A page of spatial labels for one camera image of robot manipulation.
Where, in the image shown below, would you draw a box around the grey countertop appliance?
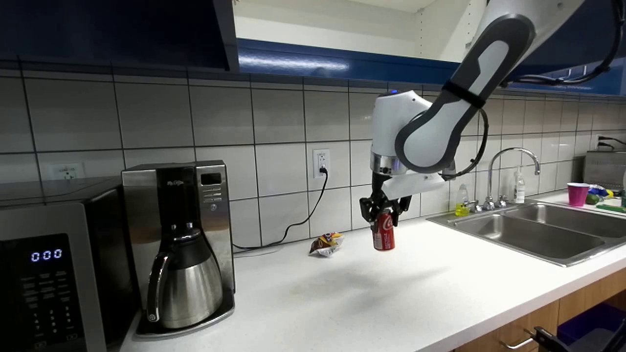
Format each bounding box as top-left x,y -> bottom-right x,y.
580,135 -> 626,191

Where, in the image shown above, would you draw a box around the stainless steel sink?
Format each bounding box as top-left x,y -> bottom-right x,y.
434,201 -> 626,268

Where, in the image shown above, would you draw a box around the blue bin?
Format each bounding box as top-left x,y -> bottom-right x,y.
555,301 -> 626,352

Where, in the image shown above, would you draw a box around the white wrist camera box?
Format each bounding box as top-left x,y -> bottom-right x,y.
379,170 -> 449,201

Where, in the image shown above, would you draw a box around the black power cord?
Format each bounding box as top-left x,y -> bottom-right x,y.
230,166 -> 330,252

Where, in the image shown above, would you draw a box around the small white bottle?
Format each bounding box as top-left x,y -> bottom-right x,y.
512,170 -> 528,205

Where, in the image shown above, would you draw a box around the blue open wall cabinet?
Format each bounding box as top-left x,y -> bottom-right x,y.
213,0 -> 486,86

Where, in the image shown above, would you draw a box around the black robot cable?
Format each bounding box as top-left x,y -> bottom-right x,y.
441,0 -> 626,182

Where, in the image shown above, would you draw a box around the green items by sink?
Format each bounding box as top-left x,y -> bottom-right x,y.
584,184 -> 626,215

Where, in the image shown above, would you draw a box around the wooden base cabinet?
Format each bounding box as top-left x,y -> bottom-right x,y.
451,266 -> 626,352

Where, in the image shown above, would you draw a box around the stainless black coffee maker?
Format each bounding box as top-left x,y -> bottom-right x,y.
119,158 -> 238,338

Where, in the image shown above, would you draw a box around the black silver microwave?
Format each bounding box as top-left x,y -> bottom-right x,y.
0,184 -> 142,352

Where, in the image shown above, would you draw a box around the clear yellow dish soap bottle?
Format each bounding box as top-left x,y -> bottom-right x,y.
451,182 -> 473,219

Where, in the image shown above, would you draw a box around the blue open cabinet door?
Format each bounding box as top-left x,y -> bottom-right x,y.
506,0 -> 626,98

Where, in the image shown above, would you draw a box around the pink plastic cup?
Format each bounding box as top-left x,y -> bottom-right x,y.
565,182 -> 590,209

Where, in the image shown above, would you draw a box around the silver drawer handle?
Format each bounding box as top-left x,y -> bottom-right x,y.
504,334 -> 539,352

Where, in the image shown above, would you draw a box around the chrome faucet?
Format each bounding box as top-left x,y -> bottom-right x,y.
471,144 -> 543,213

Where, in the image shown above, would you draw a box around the crumpled snack wrapper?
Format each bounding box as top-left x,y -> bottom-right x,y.
306,231 -> 344,258

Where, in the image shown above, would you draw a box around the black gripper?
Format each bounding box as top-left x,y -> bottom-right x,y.
357,168 -> 414,229

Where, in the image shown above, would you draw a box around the dark blue closed cabinet door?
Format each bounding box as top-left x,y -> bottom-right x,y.
0,0 -> 238,72

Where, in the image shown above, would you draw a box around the red soda can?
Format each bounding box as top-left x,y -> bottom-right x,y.
369,207 -> 396,254

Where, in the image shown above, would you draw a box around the black clamp object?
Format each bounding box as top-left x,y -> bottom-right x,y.
529,324 -> 571,352

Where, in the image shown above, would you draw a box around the white wall outlet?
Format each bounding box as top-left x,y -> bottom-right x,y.
310,148 -> 332,182
56,162 -> 83,186

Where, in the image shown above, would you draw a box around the stainless steel carafe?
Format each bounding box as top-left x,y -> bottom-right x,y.
144,227 -> 226,330

